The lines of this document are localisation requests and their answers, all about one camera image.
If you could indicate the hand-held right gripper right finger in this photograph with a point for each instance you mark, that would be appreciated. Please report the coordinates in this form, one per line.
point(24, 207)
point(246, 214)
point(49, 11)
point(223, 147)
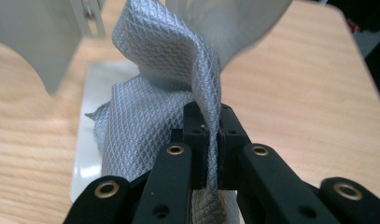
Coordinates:
point(271, 183)

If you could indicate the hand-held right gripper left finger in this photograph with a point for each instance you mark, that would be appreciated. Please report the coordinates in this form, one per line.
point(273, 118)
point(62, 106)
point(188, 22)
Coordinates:
point(169, 183)

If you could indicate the grey quilted cloth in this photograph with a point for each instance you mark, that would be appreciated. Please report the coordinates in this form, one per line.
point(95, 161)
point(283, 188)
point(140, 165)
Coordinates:
point(153, 118)

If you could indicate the expandable metal bookend rack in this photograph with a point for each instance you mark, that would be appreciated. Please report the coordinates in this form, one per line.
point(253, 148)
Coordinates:
point(38, 40)

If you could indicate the small red object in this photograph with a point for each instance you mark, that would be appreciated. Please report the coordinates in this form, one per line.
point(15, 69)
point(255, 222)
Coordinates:
point(353, 25)

